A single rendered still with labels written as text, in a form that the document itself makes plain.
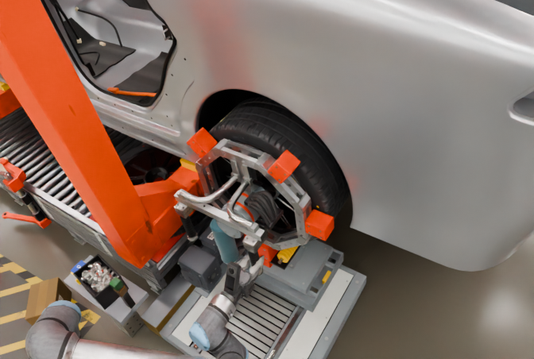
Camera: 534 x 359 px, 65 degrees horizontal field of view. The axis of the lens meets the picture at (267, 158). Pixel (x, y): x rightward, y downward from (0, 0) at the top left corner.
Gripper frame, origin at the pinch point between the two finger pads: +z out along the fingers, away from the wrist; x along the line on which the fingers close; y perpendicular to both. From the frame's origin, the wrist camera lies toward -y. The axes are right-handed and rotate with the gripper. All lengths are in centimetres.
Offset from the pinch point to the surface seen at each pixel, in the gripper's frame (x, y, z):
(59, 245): -166, 83, -19
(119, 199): -60, -12, -11
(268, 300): -17, 77, 16
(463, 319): 73, 83, 59
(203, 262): -43, 42, 4
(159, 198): -62, 6, 6
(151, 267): -71, 49, -10
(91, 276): -75, 27, -34
